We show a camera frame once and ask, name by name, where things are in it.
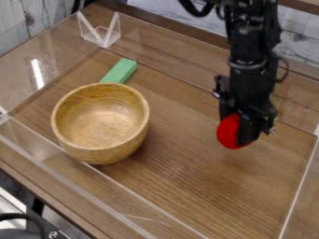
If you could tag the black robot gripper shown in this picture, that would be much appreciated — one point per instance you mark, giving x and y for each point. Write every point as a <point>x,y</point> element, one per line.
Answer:
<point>243,93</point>

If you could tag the red felt fruit green stem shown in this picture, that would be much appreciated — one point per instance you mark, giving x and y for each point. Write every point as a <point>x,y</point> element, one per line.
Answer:
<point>227,131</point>

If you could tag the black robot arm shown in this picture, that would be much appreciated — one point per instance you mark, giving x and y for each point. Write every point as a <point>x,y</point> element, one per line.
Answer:
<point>252,29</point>

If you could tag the green rectangular block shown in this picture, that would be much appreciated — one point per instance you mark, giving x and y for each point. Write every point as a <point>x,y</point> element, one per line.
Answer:
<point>120,72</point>

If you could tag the light wooden bowl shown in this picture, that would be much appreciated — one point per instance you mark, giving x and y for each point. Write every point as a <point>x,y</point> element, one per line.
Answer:
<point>100,122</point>

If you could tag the clear acrylic corner bracket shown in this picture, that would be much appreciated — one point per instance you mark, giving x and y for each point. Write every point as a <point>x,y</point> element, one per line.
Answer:
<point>101,36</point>

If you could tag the black metal table leg bracket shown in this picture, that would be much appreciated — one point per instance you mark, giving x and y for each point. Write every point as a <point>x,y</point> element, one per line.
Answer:
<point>39,224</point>

